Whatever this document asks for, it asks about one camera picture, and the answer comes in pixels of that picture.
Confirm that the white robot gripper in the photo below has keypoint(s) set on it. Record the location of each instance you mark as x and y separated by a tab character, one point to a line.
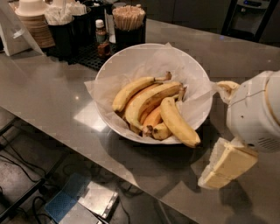
250	112

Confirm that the small front yellow banana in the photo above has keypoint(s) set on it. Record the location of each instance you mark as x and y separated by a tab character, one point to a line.
161	132

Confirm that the orange ripe banana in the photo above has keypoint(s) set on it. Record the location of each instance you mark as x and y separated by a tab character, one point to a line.
153	118

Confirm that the white round bowl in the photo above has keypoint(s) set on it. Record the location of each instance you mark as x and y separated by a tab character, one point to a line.
137	58

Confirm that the middle large yellow banana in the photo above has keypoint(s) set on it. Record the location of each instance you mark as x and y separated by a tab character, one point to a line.
149	100

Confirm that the white paper bowl liner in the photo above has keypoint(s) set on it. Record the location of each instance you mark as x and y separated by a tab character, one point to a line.
186	73

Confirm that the dark background appliance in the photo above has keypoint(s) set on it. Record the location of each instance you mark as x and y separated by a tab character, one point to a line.
247	19

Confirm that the black cup of wooden stirrers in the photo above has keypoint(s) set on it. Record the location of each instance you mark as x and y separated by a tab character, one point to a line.
129	25

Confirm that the small brown glass bottle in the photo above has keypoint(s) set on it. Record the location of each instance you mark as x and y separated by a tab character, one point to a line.
103	47

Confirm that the black perforated rubber mat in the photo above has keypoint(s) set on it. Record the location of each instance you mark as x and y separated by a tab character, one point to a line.
87	56

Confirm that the blue and silver floor box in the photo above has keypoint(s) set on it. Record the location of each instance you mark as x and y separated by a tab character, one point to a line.
82	201

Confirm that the black back condiment cup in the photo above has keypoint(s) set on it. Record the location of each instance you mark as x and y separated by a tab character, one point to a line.
81	23

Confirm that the black cup with wrapped straws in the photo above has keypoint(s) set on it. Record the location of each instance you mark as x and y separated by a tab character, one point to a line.
60	22

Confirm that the stack of brown cup sleeves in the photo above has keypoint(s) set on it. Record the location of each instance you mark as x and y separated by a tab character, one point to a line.
37	27

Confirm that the stack of white lids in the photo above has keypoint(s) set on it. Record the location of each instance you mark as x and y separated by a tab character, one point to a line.
31	7

